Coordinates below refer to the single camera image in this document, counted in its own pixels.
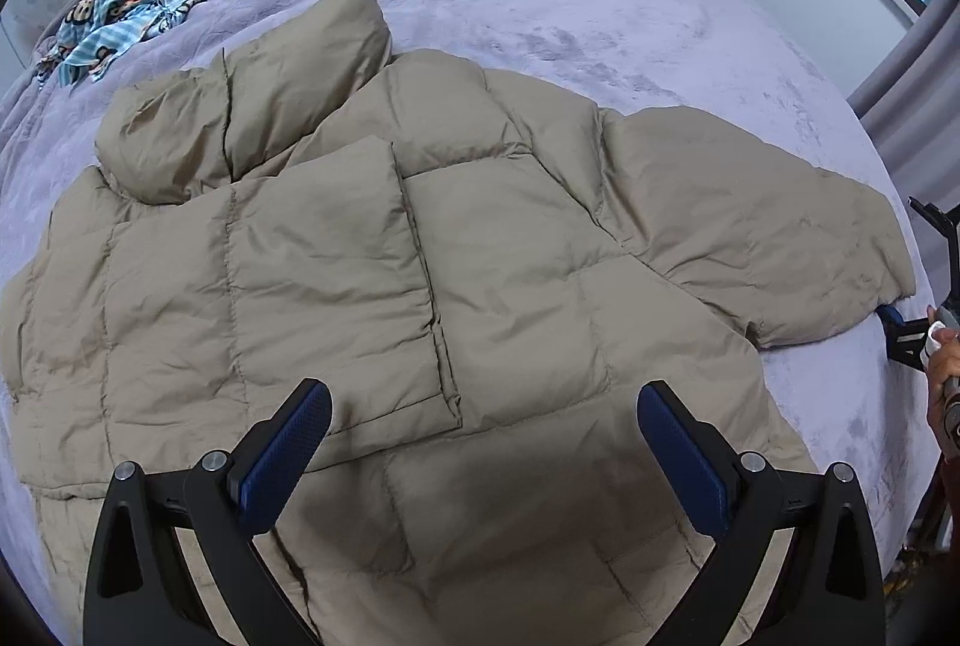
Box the beige puffer jacket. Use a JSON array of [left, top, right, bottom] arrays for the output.
[[2, 0, 916, 644]]

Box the right hand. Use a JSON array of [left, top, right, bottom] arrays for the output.
[[922, 304, 960, 448]]

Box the lavender plush bed blanket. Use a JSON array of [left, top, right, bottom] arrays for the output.
[[0, 0, 947, 646]]

